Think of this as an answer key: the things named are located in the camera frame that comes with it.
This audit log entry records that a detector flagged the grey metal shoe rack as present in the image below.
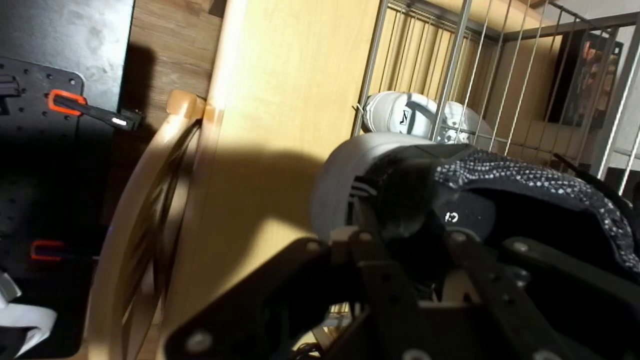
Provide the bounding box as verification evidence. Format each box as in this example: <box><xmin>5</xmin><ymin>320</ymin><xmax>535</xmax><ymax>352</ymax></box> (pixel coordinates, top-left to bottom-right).
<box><xmin>354</xmin><ymin>0</ymin><xmax>640</xmax><ymax>196</ymax></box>

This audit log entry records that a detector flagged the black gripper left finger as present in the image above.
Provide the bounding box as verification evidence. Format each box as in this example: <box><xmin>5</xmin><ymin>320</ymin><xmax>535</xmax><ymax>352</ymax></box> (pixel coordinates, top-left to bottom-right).
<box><xmin>164</xmin><ymin>238</ymin><xmax>330</xmax><ymax>360</ymax></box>

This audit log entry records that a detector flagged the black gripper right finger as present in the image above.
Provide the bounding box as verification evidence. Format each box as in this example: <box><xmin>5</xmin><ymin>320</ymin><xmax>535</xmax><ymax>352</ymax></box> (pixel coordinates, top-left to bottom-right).
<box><xmin>503</xmin><ymin>237</ymin><xmax>640</xmax><ymax>340</ymax></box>

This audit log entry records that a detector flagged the orange handled tool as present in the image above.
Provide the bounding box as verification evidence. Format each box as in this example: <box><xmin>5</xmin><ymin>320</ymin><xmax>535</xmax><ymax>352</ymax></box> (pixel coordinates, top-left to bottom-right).
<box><xmin>46</xmin><ymin>89</ymin><xmax>143</xmax><ymax>133</ymax></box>

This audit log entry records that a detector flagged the wooden chair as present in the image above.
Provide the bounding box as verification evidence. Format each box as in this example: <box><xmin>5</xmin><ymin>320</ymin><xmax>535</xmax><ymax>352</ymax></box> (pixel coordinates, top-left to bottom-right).
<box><xmin>84</xmin><ymin>90</ymin><xmax>208</xmax><ymax>360</ymax></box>

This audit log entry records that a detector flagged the dark gray knit shoe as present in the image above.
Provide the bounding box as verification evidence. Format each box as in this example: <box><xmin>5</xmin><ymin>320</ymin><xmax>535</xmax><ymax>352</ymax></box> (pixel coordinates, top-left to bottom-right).
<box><xmin>311</xmin><ymin>135</ymin><xmax>640</xmax><ymax>280</ymax></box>

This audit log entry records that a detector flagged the white sneaker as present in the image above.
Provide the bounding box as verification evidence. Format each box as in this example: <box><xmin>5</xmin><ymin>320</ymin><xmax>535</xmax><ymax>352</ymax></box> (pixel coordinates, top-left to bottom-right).
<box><xmin>364</xmin><ymin>90</ymin><xmax>493</xmax><ymax>147</ymax></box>

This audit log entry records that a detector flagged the dark flat box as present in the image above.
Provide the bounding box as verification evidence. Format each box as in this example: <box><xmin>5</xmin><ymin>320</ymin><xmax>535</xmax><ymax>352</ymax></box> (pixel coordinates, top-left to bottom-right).
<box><xmin>547</xmin><ymin>31</ymin><xmax>624</xmax><ymax>131</ymax></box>

